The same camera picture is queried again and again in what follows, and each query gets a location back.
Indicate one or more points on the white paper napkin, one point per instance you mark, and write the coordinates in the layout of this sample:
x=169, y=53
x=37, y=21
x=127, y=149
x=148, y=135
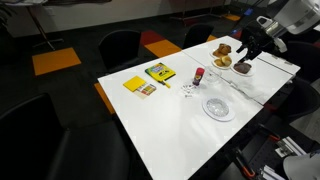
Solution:
x=246, y=89

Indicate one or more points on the clear glass bowl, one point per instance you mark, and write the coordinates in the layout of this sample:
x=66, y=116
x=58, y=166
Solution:
x=212, y=75

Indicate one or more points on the orange black clamp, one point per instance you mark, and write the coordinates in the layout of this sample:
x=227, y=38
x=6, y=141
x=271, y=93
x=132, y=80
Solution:
x=270, y=132
x=246, y=165

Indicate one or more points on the colourful striped card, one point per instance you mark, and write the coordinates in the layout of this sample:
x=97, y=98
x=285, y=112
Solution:
x=146, y=90

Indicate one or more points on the stacked brown bread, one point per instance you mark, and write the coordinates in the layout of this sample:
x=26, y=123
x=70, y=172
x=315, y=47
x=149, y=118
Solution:
x=222, y=49

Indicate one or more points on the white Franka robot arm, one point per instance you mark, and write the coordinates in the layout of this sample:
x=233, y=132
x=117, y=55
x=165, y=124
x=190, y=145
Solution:
x=300, y=15

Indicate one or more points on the white plate under stacked bread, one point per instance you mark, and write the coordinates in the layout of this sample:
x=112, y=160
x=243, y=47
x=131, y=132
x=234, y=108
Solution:
x=211, y=53

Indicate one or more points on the white round plate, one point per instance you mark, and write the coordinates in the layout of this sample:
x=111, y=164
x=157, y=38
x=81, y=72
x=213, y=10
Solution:
x=230, y=116

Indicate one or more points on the golden croissant bread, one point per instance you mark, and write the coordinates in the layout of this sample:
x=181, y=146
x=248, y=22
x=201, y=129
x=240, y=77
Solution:
x=224, y=61

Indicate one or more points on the yellow green crayon box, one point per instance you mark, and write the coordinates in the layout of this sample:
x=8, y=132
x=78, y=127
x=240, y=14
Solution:
x=160, y=71

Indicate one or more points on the yellow sticky note pad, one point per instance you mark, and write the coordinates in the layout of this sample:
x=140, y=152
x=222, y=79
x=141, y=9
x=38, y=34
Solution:
x=134, y=83

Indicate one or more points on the clear glass dish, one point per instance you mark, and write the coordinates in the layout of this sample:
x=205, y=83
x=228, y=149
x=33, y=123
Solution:
x=218, y=107

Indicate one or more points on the white plate under dark bread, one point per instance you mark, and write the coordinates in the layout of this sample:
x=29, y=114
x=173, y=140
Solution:
x=251, y=72

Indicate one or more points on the dark bread with brown cross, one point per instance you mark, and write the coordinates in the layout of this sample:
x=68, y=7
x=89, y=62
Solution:
x=242, y=67

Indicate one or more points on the metal mounting bracket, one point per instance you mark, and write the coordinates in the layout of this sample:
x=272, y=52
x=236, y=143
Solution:
x=290, y=146

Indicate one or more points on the yellow marker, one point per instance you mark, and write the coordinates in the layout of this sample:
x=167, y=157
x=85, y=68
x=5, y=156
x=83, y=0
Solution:
x=167, y=84

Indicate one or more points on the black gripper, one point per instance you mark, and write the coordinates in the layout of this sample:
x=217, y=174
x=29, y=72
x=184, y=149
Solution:
x=260, y=40

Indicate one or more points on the white plate under croissant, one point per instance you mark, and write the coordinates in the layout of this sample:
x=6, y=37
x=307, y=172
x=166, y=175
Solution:
x=216, y=66

